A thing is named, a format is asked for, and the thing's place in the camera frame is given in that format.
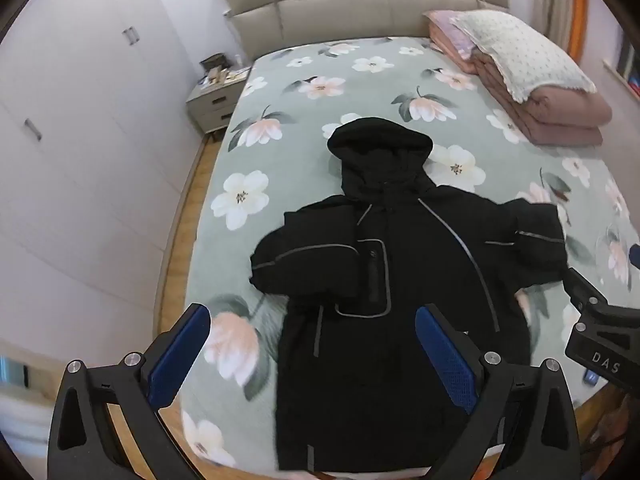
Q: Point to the cream dotted pillow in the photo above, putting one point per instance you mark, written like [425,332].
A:
[525,50]

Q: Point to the beige padded headboard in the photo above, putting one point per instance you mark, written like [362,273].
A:
[350,10]

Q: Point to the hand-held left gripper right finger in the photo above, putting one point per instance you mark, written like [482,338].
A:
[445,355]

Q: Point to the white wardrobe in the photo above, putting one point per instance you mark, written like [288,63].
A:
[75,160]

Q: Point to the grey nightstand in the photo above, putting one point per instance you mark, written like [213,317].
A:
[215,105]

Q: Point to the green floral bed sheet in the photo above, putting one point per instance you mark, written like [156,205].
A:
[280,85]

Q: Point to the folded pink quilt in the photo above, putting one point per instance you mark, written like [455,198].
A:
[560,120]

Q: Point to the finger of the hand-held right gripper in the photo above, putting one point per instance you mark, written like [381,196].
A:
[600,350]

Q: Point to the small brown box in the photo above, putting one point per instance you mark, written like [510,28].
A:
[215,65]

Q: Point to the beige curtain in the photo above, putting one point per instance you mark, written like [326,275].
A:
[555,0]

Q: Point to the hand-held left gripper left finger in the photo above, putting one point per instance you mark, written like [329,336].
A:
[185,355]

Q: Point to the black hooded jacket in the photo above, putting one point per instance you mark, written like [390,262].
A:
[400,260]

